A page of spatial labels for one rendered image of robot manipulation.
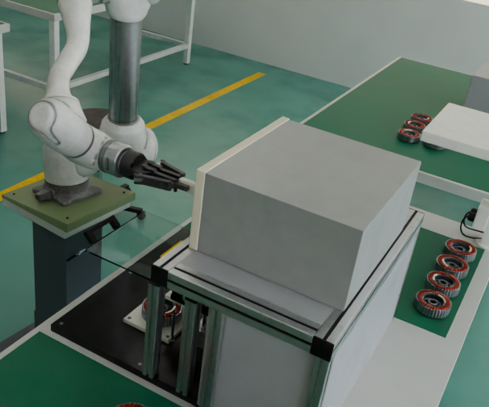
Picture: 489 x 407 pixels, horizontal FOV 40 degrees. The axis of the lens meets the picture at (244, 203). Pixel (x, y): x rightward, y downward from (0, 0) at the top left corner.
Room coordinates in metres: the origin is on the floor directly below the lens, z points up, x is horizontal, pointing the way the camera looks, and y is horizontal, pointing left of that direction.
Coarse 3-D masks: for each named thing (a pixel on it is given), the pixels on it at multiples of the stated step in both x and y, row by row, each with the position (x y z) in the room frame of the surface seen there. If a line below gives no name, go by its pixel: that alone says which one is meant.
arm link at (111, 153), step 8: (112, 144) 1.57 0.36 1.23; (120, 144) 1.57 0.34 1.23; (104, 152) 1.54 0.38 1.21; (112, 152) 1.54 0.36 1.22; (120, 152) 1.54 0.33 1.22; (104, 160) 1.53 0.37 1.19; (112, 160) 1.53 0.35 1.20; (104, 168) 1.54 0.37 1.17; (112, 168) 1.52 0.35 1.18; (120, 176) 1.54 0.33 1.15
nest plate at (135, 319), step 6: (138, 306) 1.48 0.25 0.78; (132, 312) 1.45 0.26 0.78; (138, 312) 1.45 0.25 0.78; (126, 318) 1.42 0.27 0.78; (132, 318) 1.42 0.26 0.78; (138, 318) 1.42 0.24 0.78; (132, 324) 1.40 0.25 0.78; (138, 324) 1.40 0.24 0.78; (144, 324) 1.40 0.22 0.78; (180, 324) 1.43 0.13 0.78; (144, 330) 1.38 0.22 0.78; (162, 330) 1.39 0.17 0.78; (168, 330) 1.39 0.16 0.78; (174, 330) 1.40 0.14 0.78; (180, 330) 1.40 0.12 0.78; (162, 336) 1.37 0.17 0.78; (168, 336) 1.37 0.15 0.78; (174, 336) 1.38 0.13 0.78; (168, 342) 1.35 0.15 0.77
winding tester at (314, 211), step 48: (240, 144) 1.47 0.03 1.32; (288, 144) 1.51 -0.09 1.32; (336, 144) 1.56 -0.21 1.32; (240, 192) 1.25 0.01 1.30; (288, 192) 1.26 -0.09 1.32; (336, 192) 1.29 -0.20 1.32; (384, 192) 1.32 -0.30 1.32; (192, 240) 1.30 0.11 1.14; (240, 240) 1.25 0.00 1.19; (288, 240) 1.20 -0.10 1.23; (336, 240) 1.16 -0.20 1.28; (384, 240) 1.34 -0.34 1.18; (336, 288) 1.15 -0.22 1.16
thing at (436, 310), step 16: (448, 240) 2.10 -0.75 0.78; (448, 256) 1.98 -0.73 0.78; (464, 256) 2.01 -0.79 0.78; (432, 272) 1.86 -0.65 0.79; (448, 272) 1.90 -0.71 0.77; (464, 272) 1.90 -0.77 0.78; (432, 288) 1.79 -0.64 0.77; (448, 288) 1.78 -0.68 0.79; (416, 304) 1.69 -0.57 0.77; (432, 304) 1.70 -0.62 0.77; (448, 304) 1.69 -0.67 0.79
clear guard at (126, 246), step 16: (128, 224) 1.44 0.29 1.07; (144, 224) 1.45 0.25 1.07; (160, 224) 1.46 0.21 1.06; (176, 224) 1.47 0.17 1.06; (112, 240) 1.36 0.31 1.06; (128, 240) 1.37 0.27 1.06; (144, 240) 1.38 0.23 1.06; (160, 240) 1.39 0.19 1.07; (176, 240) 1.40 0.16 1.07; (112, 256) 1.29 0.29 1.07; (128, 256) 1.30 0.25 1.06; (144, 256) 1.31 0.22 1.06; (144, 272) 1.25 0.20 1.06
